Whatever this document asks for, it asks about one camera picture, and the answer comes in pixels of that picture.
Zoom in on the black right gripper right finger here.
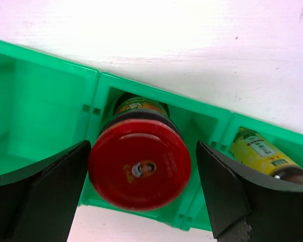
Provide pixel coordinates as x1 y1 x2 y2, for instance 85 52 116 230
195 142 303 241

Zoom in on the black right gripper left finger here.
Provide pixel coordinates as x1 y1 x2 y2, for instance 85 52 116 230
0 140 91 241

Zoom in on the small yellow-label bottle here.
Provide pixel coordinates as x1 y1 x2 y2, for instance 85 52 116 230
229 127 303 185

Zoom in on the red-lid sauce jar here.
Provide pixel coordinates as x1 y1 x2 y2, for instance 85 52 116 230
88 93 191 211

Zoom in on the green three-compartment tray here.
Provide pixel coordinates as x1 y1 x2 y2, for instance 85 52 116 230
0 41 303 231

